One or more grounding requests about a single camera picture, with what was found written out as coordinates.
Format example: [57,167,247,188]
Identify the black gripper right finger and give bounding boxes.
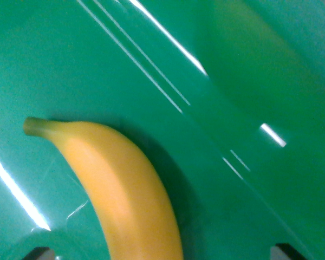
[270,243,306,260]

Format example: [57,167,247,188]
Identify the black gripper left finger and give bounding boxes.
[23,246,55,260]

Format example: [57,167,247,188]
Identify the green plastic bin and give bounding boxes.
[0,0,325,260]

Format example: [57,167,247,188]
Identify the yellow plastic banana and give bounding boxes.
[22,116,185,260]

